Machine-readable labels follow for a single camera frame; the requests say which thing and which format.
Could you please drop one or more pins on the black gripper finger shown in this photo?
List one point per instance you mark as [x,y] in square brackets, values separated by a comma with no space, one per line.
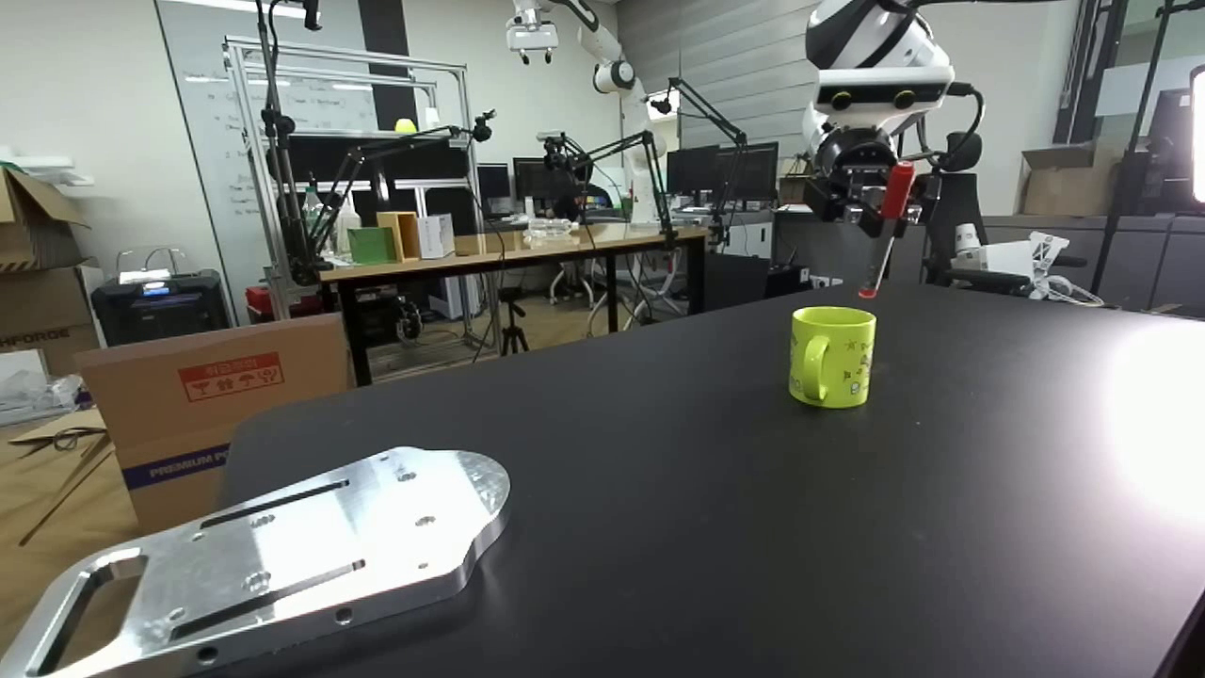
[870,213]
[927,201]

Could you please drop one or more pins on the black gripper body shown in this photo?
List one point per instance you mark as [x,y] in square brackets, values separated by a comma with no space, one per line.
[854,159]

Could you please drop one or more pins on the red marker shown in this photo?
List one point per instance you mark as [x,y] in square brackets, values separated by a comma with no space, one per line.
[899,193]

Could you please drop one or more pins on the black office chair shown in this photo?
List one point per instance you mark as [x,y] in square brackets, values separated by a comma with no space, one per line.
[962,221]

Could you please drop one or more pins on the white plastic device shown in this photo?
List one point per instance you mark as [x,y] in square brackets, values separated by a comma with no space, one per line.
[1018,259]

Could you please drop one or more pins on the black computer monitor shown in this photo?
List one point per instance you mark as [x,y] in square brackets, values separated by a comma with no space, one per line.
[722,172]

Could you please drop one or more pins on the plain brown cardboard box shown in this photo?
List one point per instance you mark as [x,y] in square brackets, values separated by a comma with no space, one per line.
[1060,182]

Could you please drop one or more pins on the yellow-green mug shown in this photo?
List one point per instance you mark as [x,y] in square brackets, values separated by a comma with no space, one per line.
[846,358]

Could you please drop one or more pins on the black light stand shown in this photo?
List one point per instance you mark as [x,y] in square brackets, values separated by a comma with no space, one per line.
[1134,137]

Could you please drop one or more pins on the bright light panel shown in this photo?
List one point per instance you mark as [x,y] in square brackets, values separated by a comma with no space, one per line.
[1200,132]

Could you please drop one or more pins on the white ceiling projector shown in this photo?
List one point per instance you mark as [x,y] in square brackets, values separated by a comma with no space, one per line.
[532,40]

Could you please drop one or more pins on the long wooden desk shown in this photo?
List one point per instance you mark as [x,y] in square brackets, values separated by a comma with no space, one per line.
[501,250]

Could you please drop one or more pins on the small black tripod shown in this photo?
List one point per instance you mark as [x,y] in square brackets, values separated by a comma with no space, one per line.
[514,325]

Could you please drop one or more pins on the white box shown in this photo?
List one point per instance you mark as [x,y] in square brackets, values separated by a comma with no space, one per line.
[435,234]

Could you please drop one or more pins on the yellow ball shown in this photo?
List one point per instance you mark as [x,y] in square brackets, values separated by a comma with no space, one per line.
[404,124]

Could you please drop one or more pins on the wooden open box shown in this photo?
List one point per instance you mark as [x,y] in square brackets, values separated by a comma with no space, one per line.
[402,234]

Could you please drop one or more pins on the green box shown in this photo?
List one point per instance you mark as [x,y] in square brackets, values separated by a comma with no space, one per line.
[370,247]

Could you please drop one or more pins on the tall black tripod stand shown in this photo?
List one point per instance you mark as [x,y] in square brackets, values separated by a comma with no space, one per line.
[274,124]

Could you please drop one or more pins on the whiteboard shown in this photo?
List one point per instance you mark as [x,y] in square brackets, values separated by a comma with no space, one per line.
[210,151]

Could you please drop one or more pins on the aluminium mounting plate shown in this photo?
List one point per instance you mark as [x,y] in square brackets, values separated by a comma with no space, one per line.
[313,552]

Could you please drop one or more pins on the cardboard box with red label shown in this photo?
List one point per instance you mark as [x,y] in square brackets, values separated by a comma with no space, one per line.
[188,414]

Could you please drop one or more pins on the black printer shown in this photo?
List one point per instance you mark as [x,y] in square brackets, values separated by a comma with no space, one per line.
[155,310]

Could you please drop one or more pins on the open brown cardboard box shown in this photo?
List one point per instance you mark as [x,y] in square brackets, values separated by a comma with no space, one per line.
[40,275]

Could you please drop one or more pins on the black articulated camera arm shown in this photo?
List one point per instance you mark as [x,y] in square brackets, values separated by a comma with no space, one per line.
[604,151]

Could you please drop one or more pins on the metal frame rack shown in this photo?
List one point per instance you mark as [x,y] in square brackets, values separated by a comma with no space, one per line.
[353,56]

